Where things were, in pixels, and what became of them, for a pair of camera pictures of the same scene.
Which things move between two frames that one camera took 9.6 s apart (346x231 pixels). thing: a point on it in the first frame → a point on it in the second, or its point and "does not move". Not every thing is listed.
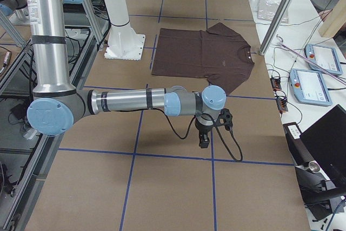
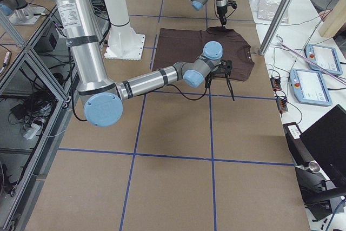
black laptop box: [325, 140] does not move
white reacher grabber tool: [280, 43] does not move
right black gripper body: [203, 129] → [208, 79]
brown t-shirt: [215, 53] does not move
